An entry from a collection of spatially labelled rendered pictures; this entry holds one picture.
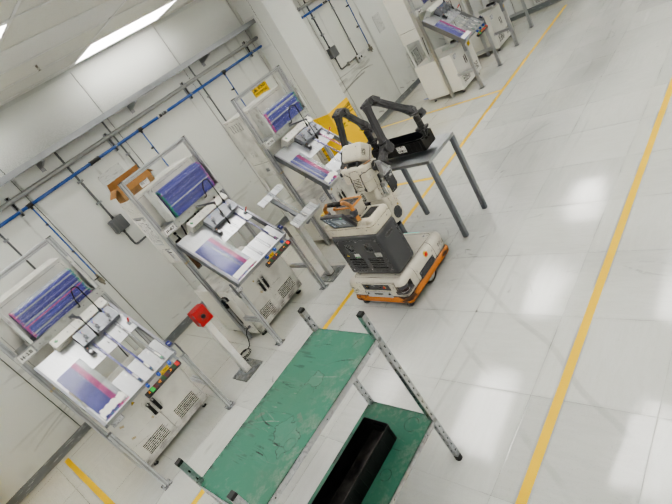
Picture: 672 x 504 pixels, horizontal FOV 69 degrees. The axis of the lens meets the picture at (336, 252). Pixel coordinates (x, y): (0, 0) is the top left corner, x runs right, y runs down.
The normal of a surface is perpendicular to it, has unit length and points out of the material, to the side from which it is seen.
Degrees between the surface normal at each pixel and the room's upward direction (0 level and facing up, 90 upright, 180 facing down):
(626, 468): 0
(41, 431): 90
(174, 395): 90
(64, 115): 90
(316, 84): 90
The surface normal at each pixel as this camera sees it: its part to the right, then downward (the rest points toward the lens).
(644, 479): -0.50, -0.76
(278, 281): 0.68, -0.04
